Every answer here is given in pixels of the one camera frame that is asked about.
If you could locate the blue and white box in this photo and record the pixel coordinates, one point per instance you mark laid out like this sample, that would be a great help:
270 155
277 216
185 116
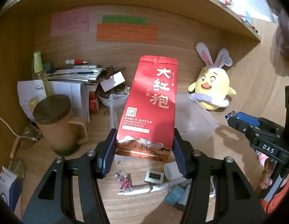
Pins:
10 189

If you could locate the red box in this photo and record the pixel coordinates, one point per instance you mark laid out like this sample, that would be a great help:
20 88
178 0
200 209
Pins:
93 101

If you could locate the white block with black dots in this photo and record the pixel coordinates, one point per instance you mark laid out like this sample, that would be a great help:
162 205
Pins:
153 176

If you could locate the bowl of glass beads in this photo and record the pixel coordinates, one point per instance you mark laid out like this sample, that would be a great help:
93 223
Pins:
111 98

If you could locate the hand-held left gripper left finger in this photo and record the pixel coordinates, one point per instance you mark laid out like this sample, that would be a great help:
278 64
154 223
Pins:
109 149

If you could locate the green paper note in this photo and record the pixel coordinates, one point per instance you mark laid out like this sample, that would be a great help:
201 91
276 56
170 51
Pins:
124 19

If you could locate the round wooden lid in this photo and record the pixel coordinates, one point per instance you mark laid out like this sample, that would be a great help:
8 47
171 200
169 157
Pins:
52 108

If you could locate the pink paper note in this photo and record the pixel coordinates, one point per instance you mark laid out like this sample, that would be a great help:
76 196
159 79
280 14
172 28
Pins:
69 22

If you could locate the red tea packet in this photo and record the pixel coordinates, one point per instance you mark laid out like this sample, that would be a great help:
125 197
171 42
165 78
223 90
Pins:
149 102

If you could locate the small teal container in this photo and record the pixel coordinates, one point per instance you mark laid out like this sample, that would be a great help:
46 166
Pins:
47 66

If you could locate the white folded papers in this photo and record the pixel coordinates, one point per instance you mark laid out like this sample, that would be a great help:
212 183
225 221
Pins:
69 98

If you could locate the white card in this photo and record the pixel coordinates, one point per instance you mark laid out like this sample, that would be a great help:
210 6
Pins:
111 81

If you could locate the purple figurine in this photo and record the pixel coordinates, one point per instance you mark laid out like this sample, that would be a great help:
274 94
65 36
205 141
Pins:
124 180

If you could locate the red and white marker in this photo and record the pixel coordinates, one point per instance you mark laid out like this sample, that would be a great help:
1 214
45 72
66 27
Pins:
76 62

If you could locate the green spray bottle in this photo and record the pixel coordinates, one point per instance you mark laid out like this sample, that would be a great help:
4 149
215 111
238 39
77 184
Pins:
39 74

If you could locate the teal tape roll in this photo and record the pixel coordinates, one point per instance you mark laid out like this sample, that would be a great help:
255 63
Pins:
173 194

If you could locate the person's right forearm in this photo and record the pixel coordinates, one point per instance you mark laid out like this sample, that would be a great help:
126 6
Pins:
281 196

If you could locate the dark rounded object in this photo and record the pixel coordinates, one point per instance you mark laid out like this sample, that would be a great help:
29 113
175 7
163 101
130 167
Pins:
285 37

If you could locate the white pen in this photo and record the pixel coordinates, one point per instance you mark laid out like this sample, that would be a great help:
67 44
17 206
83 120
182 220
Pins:
139 189

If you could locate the brown mug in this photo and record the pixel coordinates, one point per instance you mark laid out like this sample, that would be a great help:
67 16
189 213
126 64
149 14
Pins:
60 137

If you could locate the stack of booklets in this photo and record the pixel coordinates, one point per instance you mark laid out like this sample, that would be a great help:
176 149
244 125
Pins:
74 74

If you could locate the clear plastic container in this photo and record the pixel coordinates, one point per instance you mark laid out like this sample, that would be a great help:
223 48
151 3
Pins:
195 116

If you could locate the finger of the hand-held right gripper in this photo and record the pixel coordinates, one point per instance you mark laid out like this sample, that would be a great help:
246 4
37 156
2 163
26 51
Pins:
248 119
240 126

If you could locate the metal clip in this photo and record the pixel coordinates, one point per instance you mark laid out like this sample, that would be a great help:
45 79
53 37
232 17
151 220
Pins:
111 71

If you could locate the white roll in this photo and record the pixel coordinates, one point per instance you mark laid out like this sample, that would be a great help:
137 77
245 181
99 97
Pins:
173 171

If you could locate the orange paper note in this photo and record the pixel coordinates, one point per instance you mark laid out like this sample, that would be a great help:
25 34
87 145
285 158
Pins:
127 33

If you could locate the person's right hand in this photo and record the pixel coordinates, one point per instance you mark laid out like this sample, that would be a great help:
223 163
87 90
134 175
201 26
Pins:
267 175

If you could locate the yellow chick plush toy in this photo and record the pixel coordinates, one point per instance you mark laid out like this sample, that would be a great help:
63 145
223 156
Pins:
214 84

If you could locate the white paper bag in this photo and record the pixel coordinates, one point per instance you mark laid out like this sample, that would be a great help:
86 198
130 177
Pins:
30 93

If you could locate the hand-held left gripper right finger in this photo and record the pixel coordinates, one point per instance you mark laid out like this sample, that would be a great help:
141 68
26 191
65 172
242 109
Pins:
178 149

